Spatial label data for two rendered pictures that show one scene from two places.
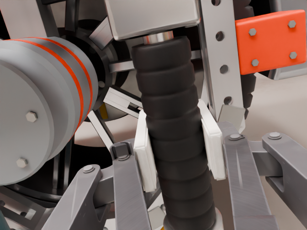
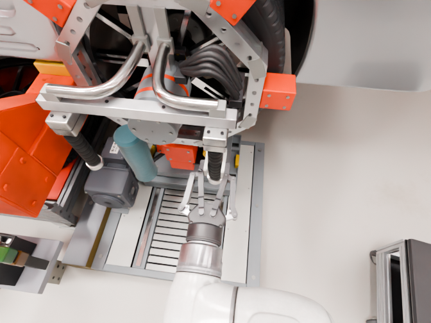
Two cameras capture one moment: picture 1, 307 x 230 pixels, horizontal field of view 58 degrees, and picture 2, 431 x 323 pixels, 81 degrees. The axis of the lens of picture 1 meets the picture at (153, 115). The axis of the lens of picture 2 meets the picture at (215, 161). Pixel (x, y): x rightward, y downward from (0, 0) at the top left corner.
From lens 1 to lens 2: 0.48 m
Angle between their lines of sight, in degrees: 42
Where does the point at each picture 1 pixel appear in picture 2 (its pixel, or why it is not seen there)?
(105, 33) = not seen: hidden behind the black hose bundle
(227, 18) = (259, 87)
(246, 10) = (279, 66)
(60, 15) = not seen: outside the picture
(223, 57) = (253, 100)
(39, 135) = (172, 137)
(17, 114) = (165, 131)
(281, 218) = (285, 124)
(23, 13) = not seen: hidden behind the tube
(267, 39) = (274, 99)
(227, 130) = (227, 167)
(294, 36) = (287, 101)
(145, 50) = (210, 154)
